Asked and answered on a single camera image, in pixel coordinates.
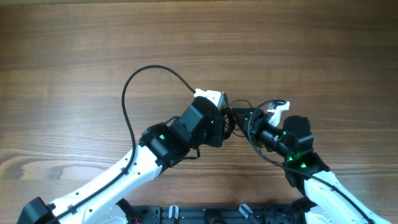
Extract black usb cable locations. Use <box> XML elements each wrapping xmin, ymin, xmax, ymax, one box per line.
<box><xmin>222</xmin><ymin>93</ymin><xmax>253</xmax><ymax>140</ymax></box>

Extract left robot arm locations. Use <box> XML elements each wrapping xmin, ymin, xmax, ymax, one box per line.
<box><xmin>17</xmin><ymin>96</ymin><xmax>224</xmax><ymax>223</ymax></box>

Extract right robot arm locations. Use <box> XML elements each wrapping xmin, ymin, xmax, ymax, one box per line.
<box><xmin>231</xmin><ymin>108</ymin><xmax>387</xmax><ymax>223</ymax></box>

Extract right camera black cable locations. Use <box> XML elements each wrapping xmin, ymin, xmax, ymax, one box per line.
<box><xmin>248</xmin><ymin>99</ymin><xmax>376</xmax><ymax>224</ymax></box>

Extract camera black cable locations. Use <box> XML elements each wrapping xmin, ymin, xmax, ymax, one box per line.
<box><xmin>248</xmin><ymin>99</ymin><xmax>376</xmax><ymax>224</ymax></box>
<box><xmin>46</xmin><ymin>65</ymin><xmax>197</xmax><ymax>224</ymax></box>

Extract left camera black cable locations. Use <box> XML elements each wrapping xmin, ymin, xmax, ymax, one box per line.
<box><xmin>46</xmin><ymin>65</ymin><xmax>197</xmax><ymax>224</ymax></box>

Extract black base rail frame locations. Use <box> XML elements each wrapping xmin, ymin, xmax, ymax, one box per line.
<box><xmin>122</xmin><ymin>204</ymin><xmax>304</xmax><ymax>224</ymax></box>

